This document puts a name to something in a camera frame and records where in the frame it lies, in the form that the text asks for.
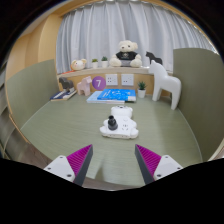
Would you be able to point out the small cream plush toy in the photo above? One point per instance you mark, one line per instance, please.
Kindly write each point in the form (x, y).
(78, 65)

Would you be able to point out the grey curtain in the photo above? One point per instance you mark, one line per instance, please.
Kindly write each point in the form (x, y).
(100, 30)

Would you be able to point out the pink horse figurine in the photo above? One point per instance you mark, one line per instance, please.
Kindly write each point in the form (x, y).
(84, 87)

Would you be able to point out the cream teddy bear black shirt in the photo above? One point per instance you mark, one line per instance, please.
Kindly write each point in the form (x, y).
(126, 46)

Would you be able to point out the green partition panel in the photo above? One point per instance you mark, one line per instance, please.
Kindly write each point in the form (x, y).
(30, 90)
(200, 100)

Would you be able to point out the small potted plant white pot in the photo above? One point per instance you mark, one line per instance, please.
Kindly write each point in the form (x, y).
(95, 64)
(104, 64)
(142, 93)

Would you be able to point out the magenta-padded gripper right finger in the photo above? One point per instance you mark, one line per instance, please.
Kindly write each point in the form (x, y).
(166, 166)

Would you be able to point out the light blue book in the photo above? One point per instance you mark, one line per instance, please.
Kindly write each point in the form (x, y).
(92, 98)

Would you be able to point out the beige window ledge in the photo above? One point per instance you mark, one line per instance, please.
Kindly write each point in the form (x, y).
(100, 71)

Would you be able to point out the dark navy book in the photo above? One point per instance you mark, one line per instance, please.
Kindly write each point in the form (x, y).
(61, 96)

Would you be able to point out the black charger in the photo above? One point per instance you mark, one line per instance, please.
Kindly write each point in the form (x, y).
(112, 122)

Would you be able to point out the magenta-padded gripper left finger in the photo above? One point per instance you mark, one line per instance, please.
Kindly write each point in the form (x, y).
(60, 166)

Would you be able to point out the white bear-shaped power strip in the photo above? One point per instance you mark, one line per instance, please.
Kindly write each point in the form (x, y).
(126, 129)

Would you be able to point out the white wall socket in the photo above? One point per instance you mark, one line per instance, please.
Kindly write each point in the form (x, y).
(111, 80)
(127, 80)

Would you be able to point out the dark grey horse figurine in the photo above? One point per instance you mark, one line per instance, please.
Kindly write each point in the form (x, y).
(66, 83)

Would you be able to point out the black horse figurine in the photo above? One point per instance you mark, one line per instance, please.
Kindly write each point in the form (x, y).
(154, 59)

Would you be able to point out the purple round number sign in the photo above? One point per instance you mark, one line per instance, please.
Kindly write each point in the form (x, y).
(99, 83)

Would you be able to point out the large white horse figurine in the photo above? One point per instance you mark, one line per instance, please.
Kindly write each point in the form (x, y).
(165, 83)

